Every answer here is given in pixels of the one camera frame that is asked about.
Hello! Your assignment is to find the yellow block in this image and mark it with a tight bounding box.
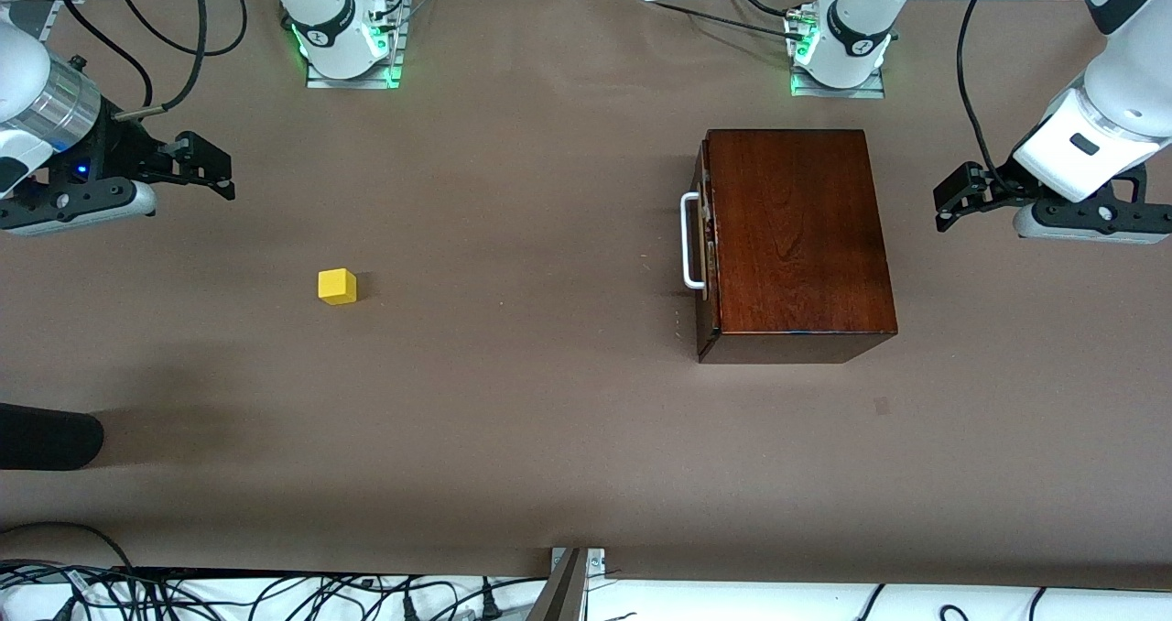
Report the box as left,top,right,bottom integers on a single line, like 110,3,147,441
318,268,358,306

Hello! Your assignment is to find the wooden drawer with white handle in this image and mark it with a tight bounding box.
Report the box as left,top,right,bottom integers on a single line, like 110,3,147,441
680,140,724,329

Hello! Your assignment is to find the dark brown wooden cabinet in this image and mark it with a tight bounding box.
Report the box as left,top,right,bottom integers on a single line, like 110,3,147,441
694,129,898,364

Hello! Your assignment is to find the black rounded object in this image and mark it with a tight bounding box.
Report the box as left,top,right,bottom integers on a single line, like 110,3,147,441
0,403,104,471

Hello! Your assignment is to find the brown table mat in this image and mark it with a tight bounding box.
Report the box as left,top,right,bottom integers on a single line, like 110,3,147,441
0,0,1172,590

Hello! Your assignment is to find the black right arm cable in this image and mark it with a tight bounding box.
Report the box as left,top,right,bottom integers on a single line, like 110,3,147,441
119,0,248,56
62,0,155,111

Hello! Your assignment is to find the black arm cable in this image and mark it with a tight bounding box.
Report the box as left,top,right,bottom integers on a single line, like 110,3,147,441
62,0,155,111
957,0,1013,187
119,0,248,56

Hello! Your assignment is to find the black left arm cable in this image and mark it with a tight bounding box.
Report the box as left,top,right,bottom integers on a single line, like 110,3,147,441
957,0,1013,187

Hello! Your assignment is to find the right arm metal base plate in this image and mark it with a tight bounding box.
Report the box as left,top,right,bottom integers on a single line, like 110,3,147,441
307,30,405,89

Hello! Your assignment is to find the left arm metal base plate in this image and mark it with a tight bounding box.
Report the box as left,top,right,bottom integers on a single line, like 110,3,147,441
790,64,887,100

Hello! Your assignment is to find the black cable on mat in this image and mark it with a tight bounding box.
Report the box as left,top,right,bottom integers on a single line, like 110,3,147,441
641,0,816,40

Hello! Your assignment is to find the black looping cable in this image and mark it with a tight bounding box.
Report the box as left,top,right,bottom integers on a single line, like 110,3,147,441
0,520,138,572

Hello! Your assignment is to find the grey metal post with bracket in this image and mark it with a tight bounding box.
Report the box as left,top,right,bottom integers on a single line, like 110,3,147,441
526,548,605,621

